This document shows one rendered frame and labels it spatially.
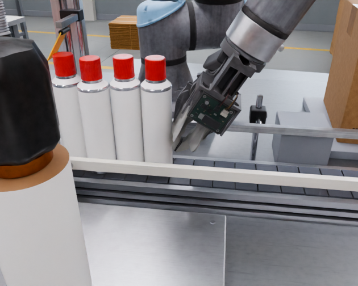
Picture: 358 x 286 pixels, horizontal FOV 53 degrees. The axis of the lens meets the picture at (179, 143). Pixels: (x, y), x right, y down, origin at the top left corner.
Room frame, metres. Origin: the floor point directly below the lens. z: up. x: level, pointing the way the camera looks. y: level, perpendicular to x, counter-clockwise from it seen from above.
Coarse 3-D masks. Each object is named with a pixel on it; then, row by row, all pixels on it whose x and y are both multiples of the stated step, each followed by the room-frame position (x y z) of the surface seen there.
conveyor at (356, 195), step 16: (176, 160) 0.58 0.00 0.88; (192, 160) 0.58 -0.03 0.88; (208, 160) 0.58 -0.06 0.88; (80, 176) 0.53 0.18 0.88; (96, 176) 0.53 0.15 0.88; (112, 176) 0.53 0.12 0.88; (128, 176) 0.53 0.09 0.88; (144, 176) 0.53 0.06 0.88; (160, 176) 0.53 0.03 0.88; (352, 176) 0.53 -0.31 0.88; (272, 192) 0.48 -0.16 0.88; (288, 192) 0.48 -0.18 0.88; (304, 192) 0.49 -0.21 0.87; (320, 192) 0.48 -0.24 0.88; (336, 192) 0.48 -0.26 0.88; (352, 192) 0.48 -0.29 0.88
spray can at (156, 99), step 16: (160, 64) 0.54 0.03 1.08; (144, 80) 0.56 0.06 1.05; (160, 80) 0.54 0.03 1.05; (144, 96) 0.54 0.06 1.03; (160, 96) 0.53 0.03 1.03; (144, 112) 0.54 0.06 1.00; (160, 112) 0.53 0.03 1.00; (144, 128) 0.54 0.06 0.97; (160, 128) 0.53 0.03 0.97; (144, 144) 0.55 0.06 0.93; (160, 144) 0.53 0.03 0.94; (144, 160) 0.55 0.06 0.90; (160, 160) 0.53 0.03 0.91
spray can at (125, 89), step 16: (128, 64) 0.55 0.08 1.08; (112, 80) 0.56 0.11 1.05; (128, 80) 0.55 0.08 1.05; (112, 96) 0.55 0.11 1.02; (128, 96) 0.54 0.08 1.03; (112, 112) 0.56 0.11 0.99; (128, 112) 0.54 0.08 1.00; (128, 128) 0.54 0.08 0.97; (128, 144) 0.54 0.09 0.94; (128, 160) 0.54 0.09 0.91
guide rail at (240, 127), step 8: (192, 128) 0.58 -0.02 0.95; (232, 128) 0.57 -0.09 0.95; (240, 128) 0.56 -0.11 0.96; (248, 128) 0.56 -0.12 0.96; (256, 128) 0.56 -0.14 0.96; (264, 128) 0.56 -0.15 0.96; (272, 128) 0.56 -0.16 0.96; (280, 128) 0.56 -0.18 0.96; (288, 128) 0.55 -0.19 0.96; (296, 128) 0.55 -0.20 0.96; (304, 128) 0.55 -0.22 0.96; (312, 128) 0.55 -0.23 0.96; (320, 128) 0.55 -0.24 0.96; (328, 128) 0.55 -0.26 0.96; (336, 128) 0.55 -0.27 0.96; (312, 136) 0.55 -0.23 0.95; (320, 136) 0.55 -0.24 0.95; (328, 136) 0.55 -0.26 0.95; (336, 136) 0.54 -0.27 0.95; (344, 136) 0.54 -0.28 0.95; (352, 136) 0.54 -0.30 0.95
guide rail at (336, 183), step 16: (80, 160) 0.52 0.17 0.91; (96, 160) 0.52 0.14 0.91; (112, 160) 0.52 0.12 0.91; (176, 176) 0.50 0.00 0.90; (192, 176) 0.50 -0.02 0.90; (208, 176) 0.49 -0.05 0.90; (224, 176) 0.49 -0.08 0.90; (240, 176) 0.49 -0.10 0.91; (256, 176) 0.48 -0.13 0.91; (272, 176) 0.48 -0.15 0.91; (288, 176) 0.48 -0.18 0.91; (304, 176) 0.48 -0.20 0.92; (320, 176) 0.48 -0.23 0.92; (336, 176) 0.48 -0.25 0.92
